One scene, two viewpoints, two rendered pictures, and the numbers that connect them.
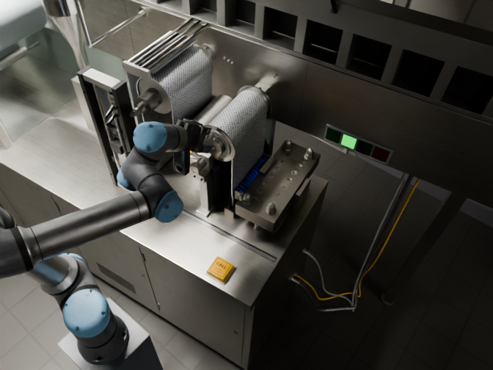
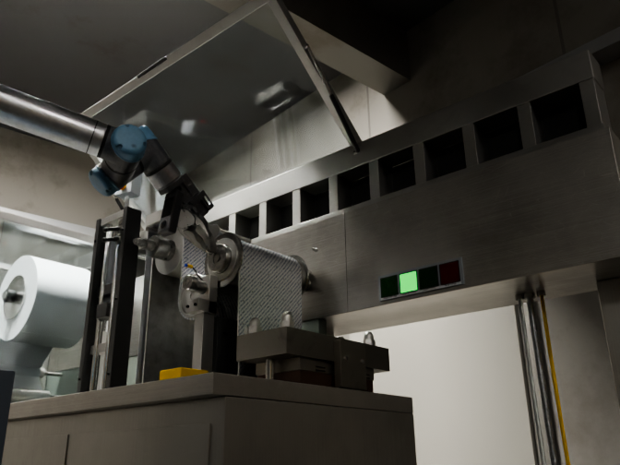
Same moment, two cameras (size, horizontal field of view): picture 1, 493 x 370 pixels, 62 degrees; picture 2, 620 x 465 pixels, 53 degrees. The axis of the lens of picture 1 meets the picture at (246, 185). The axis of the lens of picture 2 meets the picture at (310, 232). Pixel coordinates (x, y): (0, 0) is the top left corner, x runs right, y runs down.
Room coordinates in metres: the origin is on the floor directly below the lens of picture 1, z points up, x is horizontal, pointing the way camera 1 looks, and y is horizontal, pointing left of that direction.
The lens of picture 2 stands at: (-0.48, -0.44, 0.74)
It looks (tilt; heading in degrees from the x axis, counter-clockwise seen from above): 21 degrees up; 12
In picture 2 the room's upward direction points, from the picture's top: 1 degrees counter-clockwise
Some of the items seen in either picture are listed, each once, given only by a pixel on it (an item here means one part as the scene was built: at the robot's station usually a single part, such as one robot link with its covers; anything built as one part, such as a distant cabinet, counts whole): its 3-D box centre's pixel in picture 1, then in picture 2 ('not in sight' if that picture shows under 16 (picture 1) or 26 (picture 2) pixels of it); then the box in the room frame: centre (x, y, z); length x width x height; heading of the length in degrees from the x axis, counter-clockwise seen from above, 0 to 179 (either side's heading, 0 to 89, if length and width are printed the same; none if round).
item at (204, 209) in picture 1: (203, 185); (199, 334); (0.97, 0.16, 1.05); 0.06 x 0.05 x 0.31; 151
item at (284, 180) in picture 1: (279, 183); (317, 354); (1.05, -0.13, 1.00); 0.40 x 0.16 x 0.06; 151
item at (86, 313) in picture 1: (89, 316); not in sight; (0.46, 0.43, 1.07); 0.13 x 0.12 x 0.14; 39
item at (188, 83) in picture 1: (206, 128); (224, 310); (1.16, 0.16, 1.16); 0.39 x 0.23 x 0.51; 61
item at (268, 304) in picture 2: (248, 160); (271, 320); (1.07, 0.00, 1.10); 0.23 x 0.01 x 0.18; 151
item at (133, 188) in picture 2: not in sight; (126, 182); (1.28, 0.57, 1.66); 0.07 x 0.07 x 0.10; 78
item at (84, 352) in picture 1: (100, 333); not in sight; (0.45, 0.42, 0.95); 0.15 x 0.15 x 0.10
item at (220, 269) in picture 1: (220, 269); (184, 376); (0.71, 0.08, 0.91); 0.07 x 0.07 x 0.02; 61
